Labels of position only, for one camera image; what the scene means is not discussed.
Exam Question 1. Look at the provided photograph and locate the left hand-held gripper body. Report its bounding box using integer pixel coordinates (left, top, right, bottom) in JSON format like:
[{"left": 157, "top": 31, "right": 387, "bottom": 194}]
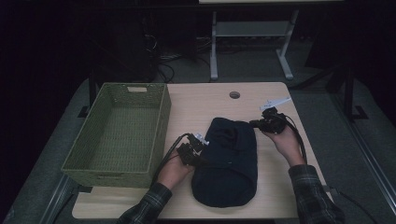
[{"left": 177, "top": 133, "right": 210, "bottom": 167}]

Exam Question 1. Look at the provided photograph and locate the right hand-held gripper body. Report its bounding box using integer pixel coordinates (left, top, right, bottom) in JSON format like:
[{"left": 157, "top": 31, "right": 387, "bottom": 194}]
[{"left": 256, "top": 96, "right": 293, "bottom": 135}]

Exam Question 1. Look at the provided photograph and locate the dark navy garment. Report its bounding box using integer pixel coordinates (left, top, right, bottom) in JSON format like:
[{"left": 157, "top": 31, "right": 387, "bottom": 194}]
[{"left": 191, "top": 117, "right": 260, "bottom": 209}]

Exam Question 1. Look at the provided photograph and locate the green woven basket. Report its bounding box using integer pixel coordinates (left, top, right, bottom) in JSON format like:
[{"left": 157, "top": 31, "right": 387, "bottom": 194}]
[{"left": 61, "top": 81, "right": 173, "bottom": 189}]

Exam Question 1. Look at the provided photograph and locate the person's right hand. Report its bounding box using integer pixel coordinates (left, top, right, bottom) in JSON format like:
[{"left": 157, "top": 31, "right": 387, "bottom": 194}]
[{"left": 262, "top": 124, "right": 307, "bottom": 168}]

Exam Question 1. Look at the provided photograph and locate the black metal stand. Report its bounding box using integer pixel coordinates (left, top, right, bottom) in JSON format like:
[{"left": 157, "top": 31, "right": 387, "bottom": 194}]
[
  {"left": 78, "top": 70, "right": 98, "bottom": 119},
  {"left": 341, "top": 62, "right": 370, "bottom": 123}
]

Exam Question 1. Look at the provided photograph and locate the right hand-held gripper cable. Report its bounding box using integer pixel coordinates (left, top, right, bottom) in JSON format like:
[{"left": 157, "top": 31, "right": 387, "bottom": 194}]
[{"left": 278, "top": 112, "right": 309, "bottom": 166}]

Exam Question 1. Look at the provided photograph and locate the tangle of floor cables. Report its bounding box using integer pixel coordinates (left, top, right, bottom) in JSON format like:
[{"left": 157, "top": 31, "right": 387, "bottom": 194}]
[{"left": 143, "top": 31, "right": 213, "bottom": 84}]

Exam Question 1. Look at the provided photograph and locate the white metal desk frame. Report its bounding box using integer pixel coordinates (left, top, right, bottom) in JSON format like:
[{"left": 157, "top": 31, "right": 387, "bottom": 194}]
[{"left": 198, "top": 0, "right": 344, "bottom": 81}]

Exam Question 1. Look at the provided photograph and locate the grey metal rail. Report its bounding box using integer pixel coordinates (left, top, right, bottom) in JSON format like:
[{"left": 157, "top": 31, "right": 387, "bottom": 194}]
[
  {"left": 330, "top": 92, "right": 396, "bottom": 216},
  {"left": 38, "top": 174, "right": 75, "bottom": 224}
]

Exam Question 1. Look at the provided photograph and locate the black floor cable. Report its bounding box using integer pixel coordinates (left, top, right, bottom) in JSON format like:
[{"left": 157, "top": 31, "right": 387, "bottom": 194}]
[{"left": 330, "top": 186, "right": 372, "bottom": 224}]

